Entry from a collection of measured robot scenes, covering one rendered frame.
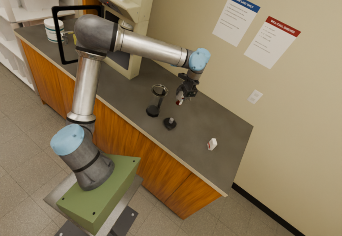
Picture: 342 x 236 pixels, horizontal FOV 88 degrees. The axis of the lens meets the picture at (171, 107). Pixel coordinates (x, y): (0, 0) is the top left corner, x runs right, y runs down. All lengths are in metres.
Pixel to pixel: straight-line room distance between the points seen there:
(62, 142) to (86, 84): 0.24
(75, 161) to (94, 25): 0.47
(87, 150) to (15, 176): 1.49
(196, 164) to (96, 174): 0.62
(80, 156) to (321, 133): 1.55
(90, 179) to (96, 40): 0.51
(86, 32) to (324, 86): 1.37
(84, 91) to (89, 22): 0.27
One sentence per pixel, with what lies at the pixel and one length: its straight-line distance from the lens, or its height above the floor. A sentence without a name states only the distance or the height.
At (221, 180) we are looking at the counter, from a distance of 1.20.
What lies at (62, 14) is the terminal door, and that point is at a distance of 1.35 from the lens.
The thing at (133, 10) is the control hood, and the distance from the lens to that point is 1.18.
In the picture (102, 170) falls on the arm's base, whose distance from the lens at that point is 0.77.
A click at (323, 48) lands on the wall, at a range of 1.40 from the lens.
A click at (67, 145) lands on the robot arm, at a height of 1.29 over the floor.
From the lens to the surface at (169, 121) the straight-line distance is 1.21.
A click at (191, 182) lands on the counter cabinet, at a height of 0.74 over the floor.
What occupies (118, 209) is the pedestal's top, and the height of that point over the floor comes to 0.94.
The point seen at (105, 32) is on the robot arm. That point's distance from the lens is 0.64.
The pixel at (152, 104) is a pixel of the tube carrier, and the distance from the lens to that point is 1.17.
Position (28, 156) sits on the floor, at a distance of 2.25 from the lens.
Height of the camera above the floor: 1.90
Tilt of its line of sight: 45 degrees down
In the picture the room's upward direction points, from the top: 23 degrees clockwise
